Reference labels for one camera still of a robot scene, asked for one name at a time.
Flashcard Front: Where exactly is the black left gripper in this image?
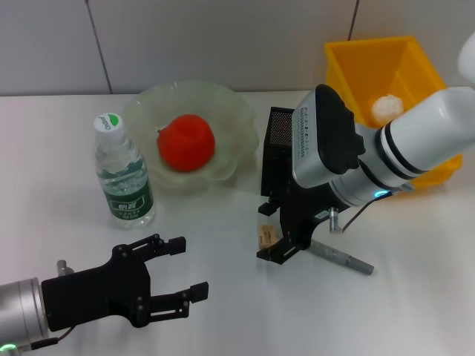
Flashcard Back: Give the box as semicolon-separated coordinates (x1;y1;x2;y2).
40;233;210;333

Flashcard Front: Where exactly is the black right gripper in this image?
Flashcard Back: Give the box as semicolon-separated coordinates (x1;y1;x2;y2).
256;177;352;266

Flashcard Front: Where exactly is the small beige eraser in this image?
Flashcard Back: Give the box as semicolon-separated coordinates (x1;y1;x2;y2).
258;224;280;251

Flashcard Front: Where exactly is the grey glitter pen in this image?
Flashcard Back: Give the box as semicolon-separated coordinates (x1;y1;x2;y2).
309;239;375;277

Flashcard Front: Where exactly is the clear green-label water bottle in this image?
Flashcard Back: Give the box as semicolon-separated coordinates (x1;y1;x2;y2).
93;113;156;229

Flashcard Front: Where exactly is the red-orange fruit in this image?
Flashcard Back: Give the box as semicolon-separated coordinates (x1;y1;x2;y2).
156;113;216;172

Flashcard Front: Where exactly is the white paper ball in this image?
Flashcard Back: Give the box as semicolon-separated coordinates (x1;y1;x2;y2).
372;94;404;124

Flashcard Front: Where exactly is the black mesh pen holder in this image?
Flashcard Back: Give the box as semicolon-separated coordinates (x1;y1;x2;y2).
260;106;298;203

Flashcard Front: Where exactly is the pale green glass fruit plate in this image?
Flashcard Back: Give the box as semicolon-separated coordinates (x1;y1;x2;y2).
122;79;260;196

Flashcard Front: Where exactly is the yellow plastic bin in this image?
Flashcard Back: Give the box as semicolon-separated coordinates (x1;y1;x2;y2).
323;35;464;190

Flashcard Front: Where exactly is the right wrist cable with plug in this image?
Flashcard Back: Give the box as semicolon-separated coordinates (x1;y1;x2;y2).
328;196;376;235

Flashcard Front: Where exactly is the wrist cable with plug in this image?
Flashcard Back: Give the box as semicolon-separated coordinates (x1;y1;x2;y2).
328;196;376;235
31;259;74;350

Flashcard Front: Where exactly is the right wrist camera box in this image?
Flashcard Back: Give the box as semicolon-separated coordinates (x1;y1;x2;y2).
291;84;367;190

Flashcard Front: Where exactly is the left wrist cable with plug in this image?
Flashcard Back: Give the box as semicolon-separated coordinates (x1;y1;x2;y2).
31;259;74;350

